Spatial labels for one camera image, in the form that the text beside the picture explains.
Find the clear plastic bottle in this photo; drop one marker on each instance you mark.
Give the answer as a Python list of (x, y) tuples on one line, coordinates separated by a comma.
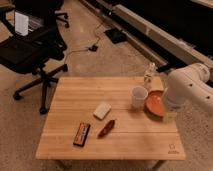
[(148, 76)]

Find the red chili pepper toy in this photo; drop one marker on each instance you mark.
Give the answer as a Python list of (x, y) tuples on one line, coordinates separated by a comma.
[(108, 127)]

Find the wooden folding table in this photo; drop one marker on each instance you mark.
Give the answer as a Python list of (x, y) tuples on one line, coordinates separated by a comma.
[(91, 119)]

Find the orange black candy box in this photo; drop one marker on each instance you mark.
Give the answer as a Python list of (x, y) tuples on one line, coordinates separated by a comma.
[(81, 134)]

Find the white plastic cup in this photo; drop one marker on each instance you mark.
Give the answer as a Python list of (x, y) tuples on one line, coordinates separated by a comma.
[(139, 94)]

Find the long grey metal rail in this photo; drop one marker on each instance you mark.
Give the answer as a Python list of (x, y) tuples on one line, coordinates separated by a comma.
[(179, 31)]

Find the white box on chair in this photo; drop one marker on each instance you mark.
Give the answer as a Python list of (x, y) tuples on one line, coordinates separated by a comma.
[(21, 24)]

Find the black floor mat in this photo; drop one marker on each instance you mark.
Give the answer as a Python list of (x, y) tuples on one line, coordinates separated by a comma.
[(115, 35)]

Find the white sponge block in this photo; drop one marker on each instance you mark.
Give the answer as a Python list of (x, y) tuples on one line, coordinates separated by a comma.
[(102, 110)]

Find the orange bowl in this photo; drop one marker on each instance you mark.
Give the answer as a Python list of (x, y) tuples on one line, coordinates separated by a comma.
[(154, 103)]

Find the black office chair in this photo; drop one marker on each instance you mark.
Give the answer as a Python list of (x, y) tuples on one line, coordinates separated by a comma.
[(27, 54)]

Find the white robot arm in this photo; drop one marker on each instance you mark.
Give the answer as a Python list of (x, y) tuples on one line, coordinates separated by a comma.
[(189, 83)]

